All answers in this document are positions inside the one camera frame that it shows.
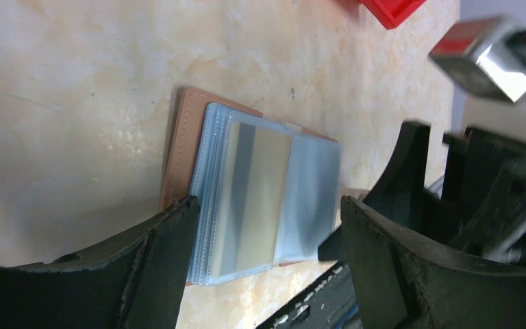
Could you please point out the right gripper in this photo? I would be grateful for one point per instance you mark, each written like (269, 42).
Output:
(483, 193)

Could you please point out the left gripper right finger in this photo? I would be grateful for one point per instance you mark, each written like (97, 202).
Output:
(403, 279)

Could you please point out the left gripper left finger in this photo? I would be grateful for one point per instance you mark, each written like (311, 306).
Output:
(134, 279)

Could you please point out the pink leather card holder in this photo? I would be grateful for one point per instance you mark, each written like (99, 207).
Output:
(183, 145)

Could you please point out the red plastic bin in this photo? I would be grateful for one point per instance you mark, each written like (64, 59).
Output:
(392, 13)

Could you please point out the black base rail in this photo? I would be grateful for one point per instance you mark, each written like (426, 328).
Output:
(329, 302)

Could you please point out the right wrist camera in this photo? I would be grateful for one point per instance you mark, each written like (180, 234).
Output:
(486, 58)

